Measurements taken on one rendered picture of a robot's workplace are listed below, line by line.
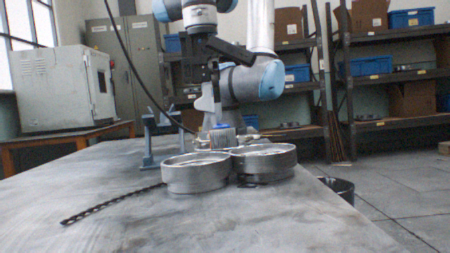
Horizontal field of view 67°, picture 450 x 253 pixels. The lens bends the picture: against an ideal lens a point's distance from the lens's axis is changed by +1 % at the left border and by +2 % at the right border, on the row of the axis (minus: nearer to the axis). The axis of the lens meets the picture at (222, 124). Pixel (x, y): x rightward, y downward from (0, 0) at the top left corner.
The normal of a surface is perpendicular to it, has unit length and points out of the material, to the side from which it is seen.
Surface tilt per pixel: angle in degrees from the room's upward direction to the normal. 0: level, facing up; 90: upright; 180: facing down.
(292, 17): 94
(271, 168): 90
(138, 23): 90
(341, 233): 0
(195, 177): 90
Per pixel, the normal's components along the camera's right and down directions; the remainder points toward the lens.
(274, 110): 0.02, 0.07
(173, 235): -0.11, -0.99
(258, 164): -0.22, 0.11
